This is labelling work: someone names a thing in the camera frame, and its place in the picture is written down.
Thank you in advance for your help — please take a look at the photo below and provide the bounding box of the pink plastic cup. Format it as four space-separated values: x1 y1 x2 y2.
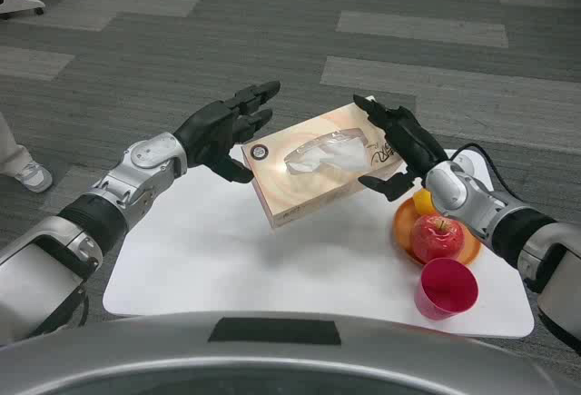
414 257 480 321

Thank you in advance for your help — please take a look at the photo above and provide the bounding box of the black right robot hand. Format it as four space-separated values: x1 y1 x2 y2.
352 94 450 204

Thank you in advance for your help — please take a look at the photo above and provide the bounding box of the silver robot chest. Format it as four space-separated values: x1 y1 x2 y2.
0 311 581 395

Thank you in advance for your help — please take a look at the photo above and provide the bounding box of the red apple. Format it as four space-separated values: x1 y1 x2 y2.
410 213 465 264

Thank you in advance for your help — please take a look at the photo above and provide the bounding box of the orange plate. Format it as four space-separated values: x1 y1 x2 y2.
392 194 482 267

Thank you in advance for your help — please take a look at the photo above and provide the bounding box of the white computer mouse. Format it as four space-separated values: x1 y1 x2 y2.
453 152 478 176

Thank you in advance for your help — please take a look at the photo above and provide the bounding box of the white chair base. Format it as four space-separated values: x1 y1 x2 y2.
0 0 46 22

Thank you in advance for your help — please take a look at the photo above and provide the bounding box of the person in beige trousers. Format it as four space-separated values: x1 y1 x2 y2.
0 113 54 194

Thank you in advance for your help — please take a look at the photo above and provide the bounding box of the yellow fruit piece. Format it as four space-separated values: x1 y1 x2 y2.
412 189 435 217

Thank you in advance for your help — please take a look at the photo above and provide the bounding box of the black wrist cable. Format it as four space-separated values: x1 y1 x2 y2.
447 143 527 205

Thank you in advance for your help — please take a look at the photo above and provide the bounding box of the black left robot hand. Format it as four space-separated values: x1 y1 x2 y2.
173 80 281 183

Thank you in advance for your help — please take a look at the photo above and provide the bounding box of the beige tissue box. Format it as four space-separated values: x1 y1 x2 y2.
241 102 409 230

